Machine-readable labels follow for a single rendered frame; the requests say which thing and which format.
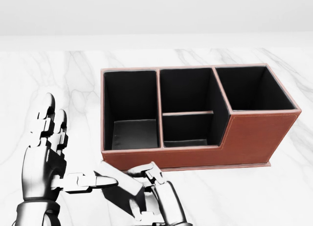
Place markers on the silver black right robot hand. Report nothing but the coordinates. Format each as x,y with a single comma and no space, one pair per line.
171,201

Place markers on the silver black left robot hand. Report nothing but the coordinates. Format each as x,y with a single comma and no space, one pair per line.
34,169

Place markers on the red-brown desk caddy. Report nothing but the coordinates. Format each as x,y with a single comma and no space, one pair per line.
256,138

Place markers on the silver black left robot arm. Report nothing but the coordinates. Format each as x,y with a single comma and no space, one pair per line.
27,212

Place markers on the white book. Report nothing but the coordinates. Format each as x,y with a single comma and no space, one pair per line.
127,185

